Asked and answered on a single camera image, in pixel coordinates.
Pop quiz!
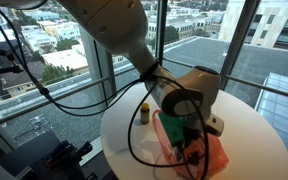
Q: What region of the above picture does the yellow-capped pill bottle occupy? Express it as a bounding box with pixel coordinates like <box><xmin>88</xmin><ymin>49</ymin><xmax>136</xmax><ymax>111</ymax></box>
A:
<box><xmin>139</xmin><ymin>102</ymin><xmax>151</xmax><ymax>125</ymax></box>

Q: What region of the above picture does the grey window handrail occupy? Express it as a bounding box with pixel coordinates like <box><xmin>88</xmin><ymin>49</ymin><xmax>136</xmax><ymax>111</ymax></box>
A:
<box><xmin>0</xmin><ymin>75</ymin><xmax>111</xmax><ymax>131</ymax></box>

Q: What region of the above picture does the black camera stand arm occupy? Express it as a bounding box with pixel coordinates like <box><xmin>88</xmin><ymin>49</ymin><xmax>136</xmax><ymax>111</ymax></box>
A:
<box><xmin>0</xmin><ymin>47</ymin><xmax>24</xmax><ymax>78</ymax></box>

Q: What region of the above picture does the pink plastic bag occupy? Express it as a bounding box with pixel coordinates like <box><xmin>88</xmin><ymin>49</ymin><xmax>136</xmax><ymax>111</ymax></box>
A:
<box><xmin>151</xmin><ymin>109</ymin><xmax>230</xmax><ymax>180</ymax></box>

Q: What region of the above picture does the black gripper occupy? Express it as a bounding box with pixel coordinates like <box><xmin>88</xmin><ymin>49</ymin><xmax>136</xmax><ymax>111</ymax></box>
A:
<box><xmin>176</xmin><ymin>127</ymin><xmax>205</xmax><ymax>167</ymax></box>

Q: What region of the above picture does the black equipment with orange parts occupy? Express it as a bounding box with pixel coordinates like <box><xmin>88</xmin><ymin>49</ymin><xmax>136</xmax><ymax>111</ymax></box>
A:
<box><xmin>0</xmin><ymin>129</ymin><xmax>95</xmax><ymax>180</ymax></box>

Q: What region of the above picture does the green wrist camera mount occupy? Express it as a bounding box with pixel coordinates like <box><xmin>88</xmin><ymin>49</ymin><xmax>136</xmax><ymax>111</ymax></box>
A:
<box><xmin>157</xmin><ymin>111</ymin><xmax>189</xmax><ymax>148</ymax></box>

